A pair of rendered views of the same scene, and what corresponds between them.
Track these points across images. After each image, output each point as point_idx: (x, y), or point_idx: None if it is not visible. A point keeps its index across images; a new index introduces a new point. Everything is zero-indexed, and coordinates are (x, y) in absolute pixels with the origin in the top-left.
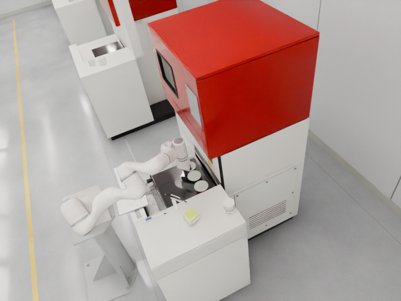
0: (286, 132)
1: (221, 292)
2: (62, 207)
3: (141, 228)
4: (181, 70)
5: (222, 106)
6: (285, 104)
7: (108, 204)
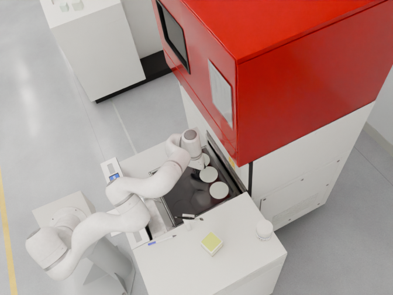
0: (341, 123)
1: None
2: (27, 246)
3: (142, 258)
4: (203, 38)
5: (269, 98)
6: (352, 88)
7: (95, 239)
